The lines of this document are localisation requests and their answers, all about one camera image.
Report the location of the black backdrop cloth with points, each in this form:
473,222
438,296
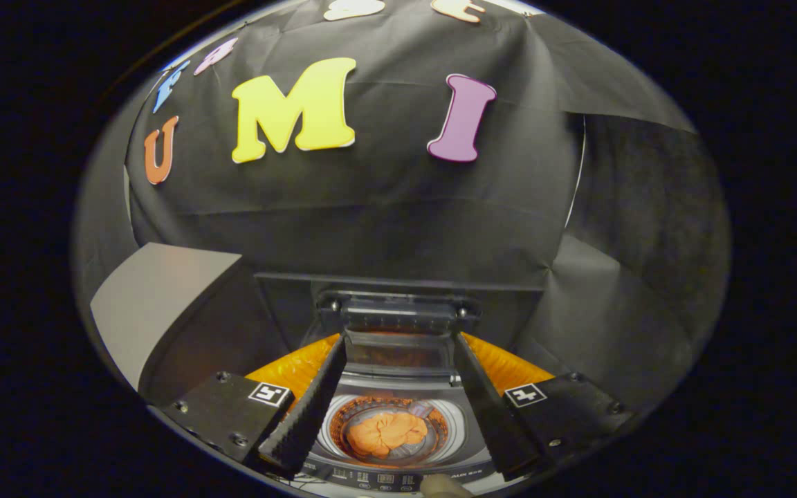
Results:
405,207

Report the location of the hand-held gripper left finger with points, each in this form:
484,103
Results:
315,401

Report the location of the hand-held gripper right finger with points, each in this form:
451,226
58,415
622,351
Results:
492,408

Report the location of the grey drawer cabinet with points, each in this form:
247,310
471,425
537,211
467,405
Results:
156,297

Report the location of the orange collared shirt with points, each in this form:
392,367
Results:
385,434

